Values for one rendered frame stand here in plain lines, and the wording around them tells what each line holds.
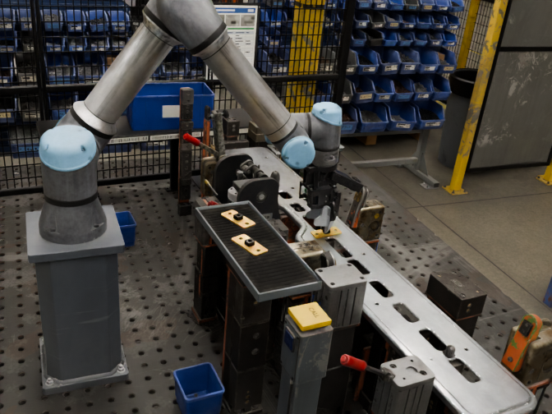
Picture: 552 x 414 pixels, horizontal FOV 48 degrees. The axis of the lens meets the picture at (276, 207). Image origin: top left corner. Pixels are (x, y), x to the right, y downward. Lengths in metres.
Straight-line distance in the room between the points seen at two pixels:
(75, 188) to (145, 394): 0.55
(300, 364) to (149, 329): 0.75
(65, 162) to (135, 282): 0.73
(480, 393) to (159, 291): 1.05
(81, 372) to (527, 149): 4.04
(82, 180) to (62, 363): 0.47
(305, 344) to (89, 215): 0.59
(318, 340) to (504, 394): 0.40
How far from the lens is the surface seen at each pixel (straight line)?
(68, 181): 1.40
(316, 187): 1.61
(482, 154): 4.75
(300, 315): 1.13
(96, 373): 1.65
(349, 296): 1.35
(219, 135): 1.96
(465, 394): 1.30
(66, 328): 1.56
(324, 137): 1.54
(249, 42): 2.54
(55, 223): 1.46
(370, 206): 1.82
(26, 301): 1.98
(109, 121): 1.50
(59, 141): 1.40
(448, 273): 1.60
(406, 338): 1.39
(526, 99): 4.84
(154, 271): 2.07
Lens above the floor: 1.83
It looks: 27 degrees down
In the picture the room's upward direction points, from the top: 6 degrees clockwise
